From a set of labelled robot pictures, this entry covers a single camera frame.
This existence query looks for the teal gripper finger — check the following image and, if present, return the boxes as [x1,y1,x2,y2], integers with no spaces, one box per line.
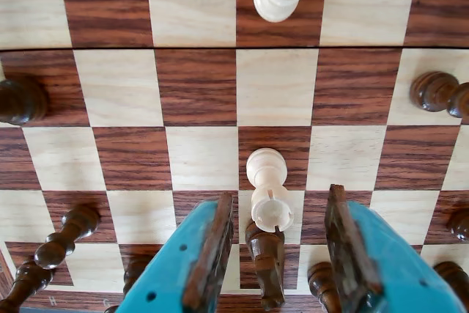
[322,183,465,313]
[115,191,235,313]

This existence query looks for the dark wooden pawn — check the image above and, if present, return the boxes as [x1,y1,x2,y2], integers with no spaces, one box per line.
[306,261,342,313]

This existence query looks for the light wooden rook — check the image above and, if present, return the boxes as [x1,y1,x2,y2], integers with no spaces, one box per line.
[245,147,294,233]

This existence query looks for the dark wooden knight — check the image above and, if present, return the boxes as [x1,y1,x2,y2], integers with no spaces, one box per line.
[244,217,287,311]

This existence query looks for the black mat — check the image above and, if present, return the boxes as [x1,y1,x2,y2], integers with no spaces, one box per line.
[18,304,111,313]

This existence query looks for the wooden chessboard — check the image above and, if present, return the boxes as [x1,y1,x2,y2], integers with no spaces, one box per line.
[0,0,469,313]

